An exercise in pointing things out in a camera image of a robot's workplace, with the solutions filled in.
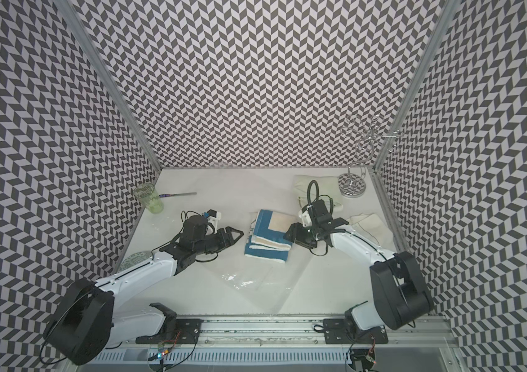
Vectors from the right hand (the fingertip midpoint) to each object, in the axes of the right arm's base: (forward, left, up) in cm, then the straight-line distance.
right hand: (290, 242), depth 85 cm
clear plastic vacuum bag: (+31, +24, -10) cm, 40 cm away
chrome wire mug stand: (+47, -36, +14) cm, 61 cm away
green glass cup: (+26, +64, -3) cm, 69 cm away
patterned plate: (-5, +56, 0) cm, 57 cm away
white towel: (+9, -33, -4) cm, 34 cm away
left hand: (+1, +19, +3) cm, 19 cm away
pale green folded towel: (+7, -6, +23) cm, 24 cm away
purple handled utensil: (+26, +57, -4) cm, 62 cm away
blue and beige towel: (+5, +9, -7) cm, 12 cm away
